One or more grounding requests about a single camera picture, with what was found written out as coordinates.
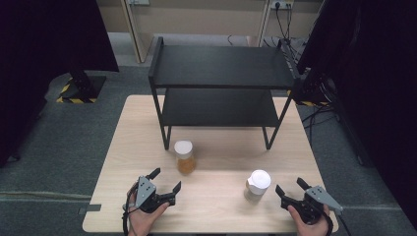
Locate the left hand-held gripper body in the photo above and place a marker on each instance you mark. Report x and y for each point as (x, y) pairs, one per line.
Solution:
(145, 193)

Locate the grey tape strip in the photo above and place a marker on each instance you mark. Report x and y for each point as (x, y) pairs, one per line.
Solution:
(89, 209)

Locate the white wall power outlet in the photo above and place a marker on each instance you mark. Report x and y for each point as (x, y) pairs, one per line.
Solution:
(282, 4)

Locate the stand base with striped tape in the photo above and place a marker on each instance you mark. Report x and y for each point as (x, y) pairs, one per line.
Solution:
(82, 88)

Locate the dark curtain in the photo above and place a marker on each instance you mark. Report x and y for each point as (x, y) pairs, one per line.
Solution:
(377, 82)
(39, 49)

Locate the black two-tier shelf rack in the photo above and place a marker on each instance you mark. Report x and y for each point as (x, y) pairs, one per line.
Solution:
(219, 65)

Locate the person's left hand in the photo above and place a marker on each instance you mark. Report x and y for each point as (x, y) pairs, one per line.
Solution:
(141, 223)

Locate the person's right hand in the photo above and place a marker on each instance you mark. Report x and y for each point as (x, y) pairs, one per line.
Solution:
(311, 229)

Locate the white frame post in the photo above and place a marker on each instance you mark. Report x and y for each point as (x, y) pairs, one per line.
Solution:
(135, 31)
(264, 23)

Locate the orange-filled jar with white lid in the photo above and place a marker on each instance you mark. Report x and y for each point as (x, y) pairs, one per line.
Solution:
(185, 162)

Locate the pale-filled jar with white lid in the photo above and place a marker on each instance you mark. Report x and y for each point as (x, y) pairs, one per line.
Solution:
(258, 182)

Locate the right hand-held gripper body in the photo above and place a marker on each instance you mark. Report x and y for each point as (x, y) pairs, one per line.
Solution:
(319, 196)

